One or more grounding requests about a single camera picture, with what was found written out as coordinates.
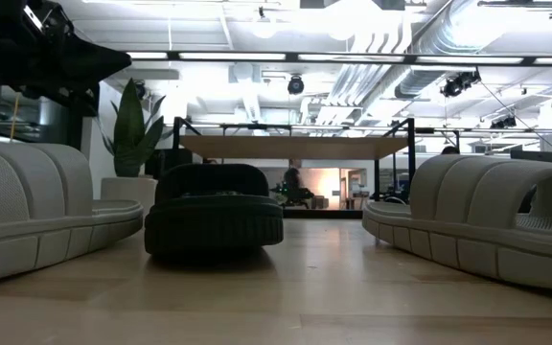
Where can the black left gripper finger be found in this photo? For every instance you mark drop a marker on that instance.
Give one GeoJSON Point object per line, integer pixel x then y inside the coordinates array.
{"type": "Point", "coordinates": [98, 62]}

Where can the grey rubber slide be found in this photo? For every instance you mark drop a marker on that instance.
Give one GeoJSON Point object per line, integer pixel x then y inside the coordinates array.
{"type": "Point", "coordinates": [27, 191]}
{"type": "Point", "coordinates": [448, 201]}

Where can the black rubber slide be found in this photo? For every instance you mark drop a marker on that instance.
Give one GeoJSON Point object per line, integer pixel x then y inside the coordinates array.
{"type": "Point", "coordinates": [213, 225]}

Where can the black ceiling spotlight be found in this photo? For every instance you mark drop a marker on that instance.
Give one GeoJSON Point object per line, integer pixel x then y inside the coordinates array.
{"type": "Point", "coordinates": [503, 122]}
{"type": "Point", "coordinates": [458, 84]}
{"type": "Point", "coordinates": [296, 85]}
{"type": "Point", "coordinates": [140, 90]}

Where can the snake plant in white pot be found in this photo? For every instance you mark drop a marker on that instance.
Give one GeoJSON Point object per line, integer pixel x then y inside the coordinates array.
{"type": "Point", "coordinates": [130, 134]}

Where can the overhead light bar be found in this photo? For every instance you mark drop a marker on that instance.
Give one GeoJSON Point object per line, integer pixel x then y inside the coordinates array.
{"type": "Point", "coordinates": [410, 59]}

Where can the wooden shelf with black frame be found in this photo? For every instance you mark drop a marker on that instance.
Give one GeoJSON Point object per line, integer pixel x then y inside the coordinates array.
{"type": "Point", "coordinates": [295, 147]}

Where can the silver ventilation duct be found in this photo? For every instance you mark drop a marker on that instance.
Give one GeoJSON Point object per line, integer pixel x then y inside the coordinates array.
{"type": "Point", "coordinates": [417, 84]}

